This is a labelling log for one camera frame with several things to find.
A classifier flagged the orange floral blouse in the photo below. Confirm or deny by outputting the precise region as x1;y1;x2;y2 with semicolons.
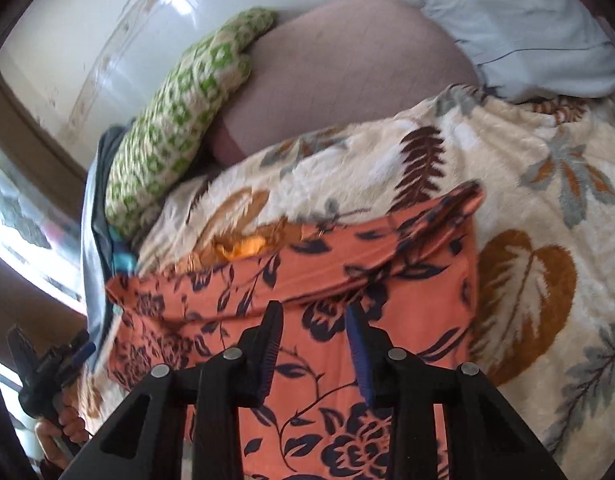
107;182;483;479

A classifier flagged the person's left hand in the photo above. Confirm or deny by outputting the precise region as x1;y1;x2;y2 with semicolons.
34;401;91;469

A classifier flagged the leaf print fleece blanket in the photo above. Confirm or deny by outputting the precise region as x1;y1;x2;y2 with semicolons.
74;84;615;480

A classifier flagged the teal striped knit garment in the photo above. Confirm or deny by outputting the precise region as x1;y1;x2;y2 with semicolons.
111;252;137;275

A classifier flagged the stained glass window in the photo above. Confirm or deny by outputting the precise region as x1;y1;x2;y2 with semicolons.
0;158;86;314

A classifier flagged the light blue knit sweater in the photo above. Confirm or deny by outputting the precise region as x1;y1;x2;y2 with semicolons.
80;125;131;370

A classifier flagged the green checkered pillow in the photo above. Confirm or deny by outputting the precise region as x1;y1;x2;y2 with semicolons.
105;6;276;238

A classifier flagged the pink quilted mattress cover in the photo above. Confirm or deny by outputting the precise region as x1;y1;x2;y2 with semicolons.
206;0;479;167

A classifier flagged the grey blue pillow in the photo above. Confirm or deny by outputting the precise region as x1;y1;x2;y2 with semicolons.
406;0;615;103

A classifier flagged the brown wooden window frame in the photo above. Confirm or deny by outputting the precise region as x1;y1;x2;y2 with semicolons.
0;72;86;222

